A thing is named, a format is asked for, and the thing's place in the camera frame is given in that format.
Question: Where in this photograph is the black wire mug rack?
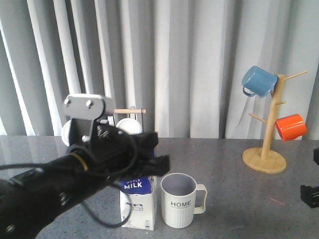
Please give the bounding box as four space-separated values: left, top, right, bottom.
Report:
100 107 146 132

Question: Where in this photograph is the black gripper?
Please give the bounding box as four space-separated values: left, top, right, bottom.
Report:
68 124 170 180
300 146 319 208

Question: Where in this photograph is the blue mug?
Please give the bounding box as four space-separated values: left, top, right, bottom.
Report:
242 66 278 98

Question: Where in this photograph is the white ribbed hanging mug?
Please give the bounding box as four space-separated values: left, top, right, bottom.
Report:
116 118 143 134

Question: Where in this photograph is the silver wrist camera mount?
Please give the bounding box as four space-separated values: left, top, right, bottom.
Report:
63 94 115 146

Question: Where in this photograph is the Pascual whole milk carton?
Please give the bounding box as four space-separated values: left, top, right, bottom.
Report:
120 176 157 231

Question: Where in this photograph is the black cable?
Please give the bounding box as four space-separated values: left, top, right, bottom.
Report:
0 129 140 229

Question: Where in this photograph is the orange mug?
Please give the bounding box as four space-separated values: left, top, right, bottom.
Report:
275 114 308 141

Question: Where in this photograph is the white HOME mug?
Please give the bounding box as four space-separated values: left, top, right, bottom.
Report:
160 173 207 229

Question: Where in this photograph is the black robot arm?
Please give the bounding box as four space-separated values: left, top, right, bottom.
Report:
0 124 170 239

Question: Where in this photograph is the grey curtain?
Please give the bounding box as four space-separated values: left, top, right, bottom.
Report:
0 0 319 140

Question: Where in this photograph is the wooden mug tree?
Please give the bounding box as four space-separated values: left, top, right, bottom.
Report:
242 70 308 174

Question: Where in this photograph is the white smiley face mug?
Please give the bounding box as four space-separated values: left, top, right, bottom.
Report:
61 120 71 146

